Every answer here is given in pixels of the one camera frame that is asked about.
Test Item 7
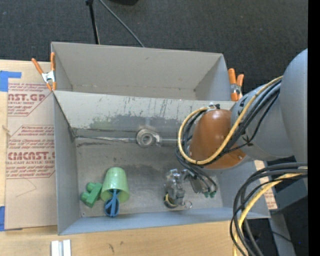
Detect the brown cardboard board red print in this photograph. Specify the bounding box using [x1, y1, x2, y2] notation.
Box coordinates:
[0, 59, 59, 232]

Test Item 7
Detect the grey tape roll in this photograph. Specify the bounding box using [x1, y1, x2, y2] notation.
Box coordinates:
[136, 128, 161, 148]

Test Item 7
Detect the blue rubber ring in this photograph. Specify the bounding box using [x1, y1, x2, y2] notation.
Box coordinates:
[103, 189, 121, 218]

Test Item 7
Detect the green toy block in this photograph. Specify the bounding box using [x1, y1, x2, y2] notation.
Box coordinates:
[80, 182, 103, 208]

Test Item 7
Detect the light green plastic cup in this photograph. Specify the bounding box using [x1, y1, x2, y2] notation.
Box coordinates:
[100, 166, 131, 203]

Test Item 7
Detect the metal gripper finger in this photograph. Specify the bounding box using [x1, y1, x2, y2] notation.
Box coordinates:
[164, 169, 177, 199]
[174, 172, 187, 205]

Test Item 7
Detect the grey metal bin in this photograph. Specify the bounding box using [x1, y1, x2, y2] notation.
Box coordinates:
[50, 41, 271, 236]

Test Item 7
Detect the black and yellow round thing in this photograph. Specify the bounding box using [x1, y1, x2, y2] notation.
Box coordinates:
[163, 192, 179, 209]

